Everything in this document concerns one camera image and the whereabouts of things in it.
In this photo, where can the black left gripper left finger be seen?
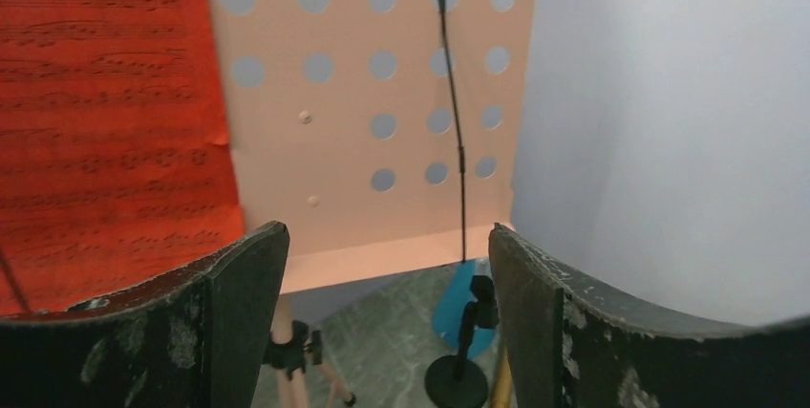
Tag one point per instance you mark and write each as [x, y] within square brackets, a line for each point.
[193, 336]

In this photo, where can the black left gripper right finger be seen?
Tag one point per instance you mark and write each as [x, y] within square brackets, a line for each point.
[575, 341]

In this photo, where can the black microphone stand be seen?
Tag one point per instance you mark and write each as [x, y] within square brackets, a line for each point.
[455, 380]

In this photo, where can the blue metronome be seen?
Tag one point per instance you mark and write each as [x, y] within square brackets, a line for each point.
[448, 312]

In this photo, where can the red sheet music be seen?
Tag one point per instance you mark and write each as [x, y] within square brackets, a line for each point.
[115, 163]

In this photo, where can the pink music stand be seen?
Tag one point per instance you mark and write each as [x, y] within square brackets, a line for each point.
[382, 133]

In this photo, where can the gold microphone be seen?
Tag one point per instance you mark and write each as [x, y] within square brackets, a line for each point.
[501, 391]

